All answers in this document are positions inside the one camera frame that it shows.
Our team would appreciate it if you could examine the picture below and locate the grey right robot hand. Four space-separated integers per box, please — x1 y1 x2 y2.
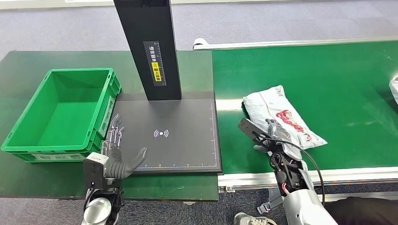
253 118 292 153

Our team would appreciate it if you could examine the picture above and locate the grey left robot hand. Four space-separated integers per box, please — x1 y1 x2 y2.
100 113 149 180

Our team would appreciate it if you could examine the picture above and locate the grey package with red print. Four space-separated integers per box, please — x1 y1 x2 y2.
242 85 328 151

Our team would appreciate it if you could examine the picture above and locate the green conveyor belt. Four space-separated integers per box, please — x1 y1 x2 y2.
212 40 398 175

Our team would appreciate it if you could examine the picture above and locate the white package red black print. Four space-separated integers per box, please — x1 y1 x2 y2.
389 77 398 105

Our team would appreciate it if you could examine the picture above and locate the clear crate label holder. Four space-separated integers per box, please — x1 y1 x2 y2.
97 95 115 138

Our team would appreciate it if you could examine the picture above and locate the green plastic crate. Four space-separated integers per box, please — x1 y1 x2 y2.
0 67 122 163

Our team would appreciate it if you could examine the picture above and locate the person's grey shoe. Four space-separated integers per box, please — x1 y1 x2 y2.
233 212 278 225

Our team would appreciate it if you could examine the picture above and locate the black and yellow column label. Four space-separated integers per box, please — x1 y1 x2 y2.
143 40 167 87

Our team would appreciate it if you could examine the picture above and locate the person's leg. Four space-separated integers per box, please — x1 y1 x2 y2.
324 196 398 225

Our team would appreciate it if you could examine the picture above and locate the black scanner column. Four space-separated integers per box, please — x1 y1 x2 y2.
113 0 183 102

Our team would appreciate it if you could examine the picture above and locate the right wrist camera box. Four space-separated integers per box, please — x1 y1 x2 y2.
237 117 272 147

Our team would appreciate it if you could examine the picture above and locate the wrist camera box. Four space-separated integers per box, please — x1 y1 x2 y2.
83 151 110 190
237 117 272 147

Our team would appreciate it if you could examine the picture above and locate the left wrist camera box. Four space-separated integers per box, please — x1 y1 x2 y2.
83 151 110 190

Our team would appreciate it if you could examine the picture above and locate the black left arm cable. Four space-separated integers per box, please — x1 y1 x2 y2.
82 187 95 215

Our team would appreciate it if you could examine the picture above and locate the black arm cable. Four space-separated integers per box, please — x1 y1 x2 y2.
252 131 326 206
82 187 95 215

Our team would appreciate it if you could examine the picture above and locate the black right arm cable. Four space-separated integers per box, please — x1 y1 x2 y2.
252 131 326 206

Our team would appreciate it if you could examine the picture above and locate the aluminium conveyor frame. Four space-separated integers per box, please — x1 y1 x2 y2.
192 36 398 204

